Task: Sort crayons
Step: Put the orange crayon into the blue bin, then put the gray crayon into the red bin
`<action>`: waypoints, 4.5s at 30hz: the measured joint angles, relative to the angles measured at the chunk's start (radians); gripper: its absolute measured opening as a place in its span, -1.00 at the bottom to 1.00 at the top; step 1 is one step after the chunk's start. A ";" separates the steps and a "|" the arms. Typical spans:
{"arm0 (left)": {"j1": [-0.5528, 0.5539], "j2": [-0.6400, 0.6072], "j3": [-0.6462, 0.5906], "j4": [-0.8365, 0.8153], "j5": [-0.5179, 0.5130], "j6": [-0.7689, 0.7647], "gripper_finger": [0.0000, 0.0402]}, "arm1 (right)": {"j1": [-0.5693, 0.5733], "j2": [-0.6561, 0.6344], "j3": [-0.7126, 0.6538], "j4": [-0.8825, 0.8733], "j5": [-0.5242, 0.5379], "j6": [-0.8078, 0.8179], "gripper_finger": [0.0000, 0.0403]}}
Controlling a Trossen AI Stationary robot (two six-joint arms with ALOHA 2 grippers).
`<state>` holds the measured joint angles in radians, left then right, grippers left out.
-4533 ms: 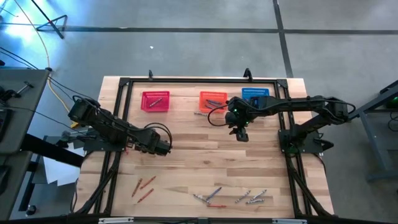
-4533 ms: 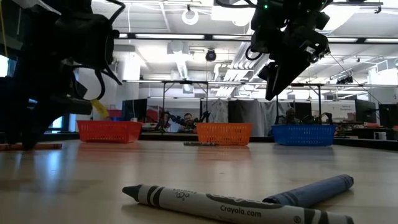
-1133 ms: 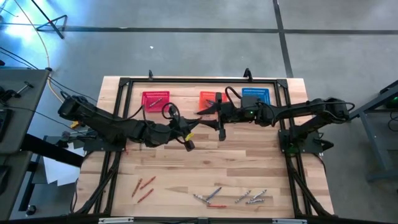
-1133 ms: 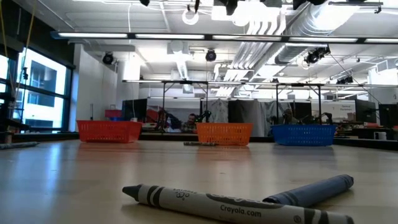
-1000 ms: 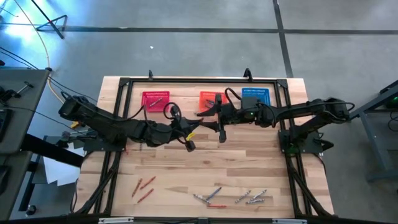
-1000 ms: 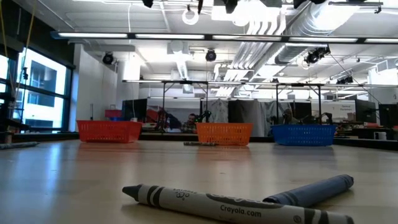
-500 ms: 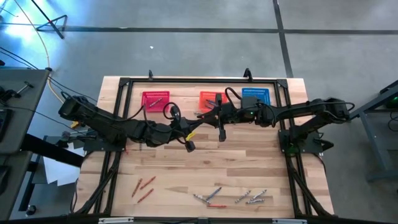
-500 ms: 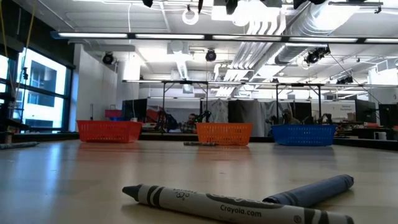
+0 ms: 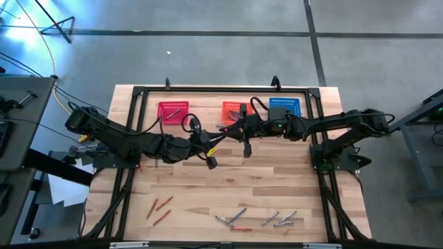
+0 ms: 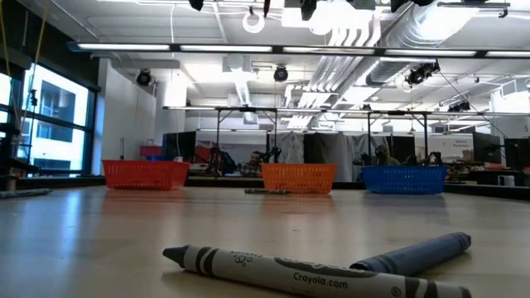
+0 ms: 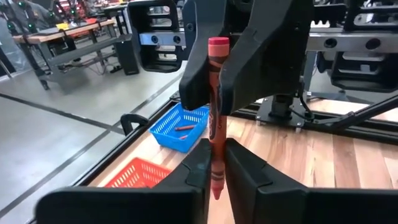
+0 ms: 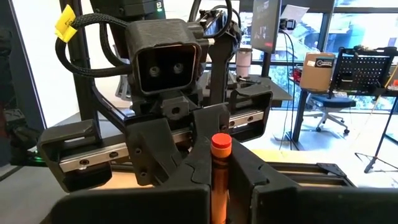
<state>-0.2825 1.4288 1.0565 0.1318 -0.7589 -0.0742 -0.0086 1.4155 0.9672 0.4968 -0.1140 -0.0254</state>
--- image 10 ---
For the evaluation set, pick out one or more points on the gray crayon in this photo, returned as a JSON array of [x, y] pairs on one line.
[[290, 273], [265, 191], [25, 193]]

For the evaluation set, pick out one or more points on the black round ceiling spotlight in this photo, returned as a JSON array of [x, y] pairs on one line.
[[143, 78], [280, 73]]

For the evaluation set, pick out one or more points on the white mug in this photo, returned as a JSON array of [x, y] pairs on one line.
[[506, 180]]

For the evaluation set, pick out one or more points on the black background rig frame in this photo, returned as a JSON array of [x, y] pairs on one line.
[[425, 136], [218, 136]]

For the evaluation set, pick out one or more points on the blue plastic basket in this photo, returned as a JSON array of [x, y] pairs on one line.
[[403, 180]]

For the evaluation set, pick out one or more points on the blue crayon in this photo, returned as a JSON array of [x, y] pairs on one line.
[[414, 256]]

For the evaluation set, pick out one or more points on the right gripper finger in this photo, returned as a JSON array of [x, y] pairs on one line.
[[308, 9]]

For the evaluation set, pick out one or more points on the orange plastic basket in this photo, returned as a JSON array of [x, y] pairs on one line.
[[298, 178]]

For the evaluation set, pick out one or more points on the small gray cylinder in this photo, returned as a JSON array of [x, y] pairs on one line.
[[11, 184]]

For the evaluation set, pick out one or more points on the person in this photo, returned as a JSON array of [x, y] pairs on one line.
[[252, 163], [383, 155]]

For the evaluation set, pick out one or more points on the red box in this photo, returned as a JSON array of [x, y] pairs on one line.
[[151, 151]]

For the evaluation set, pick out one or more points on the black overhead light bar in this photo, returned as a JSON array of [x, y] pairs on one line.
[[277, 49]]

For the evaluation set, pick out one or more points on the large window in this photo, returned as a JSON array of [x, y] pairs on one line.
[[54, 120]]

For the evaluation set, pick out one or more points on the gray curtain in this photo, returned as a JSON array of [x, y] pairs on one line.
[[331, 153]]

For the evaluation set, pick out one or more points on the black monitor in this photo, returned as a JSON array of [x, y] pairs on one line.
[[486, 147], [180, 145], [517, 153]]

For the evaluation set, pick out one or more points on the red plastic basket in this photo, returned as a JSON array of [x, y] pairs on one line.
[[145, 176]]

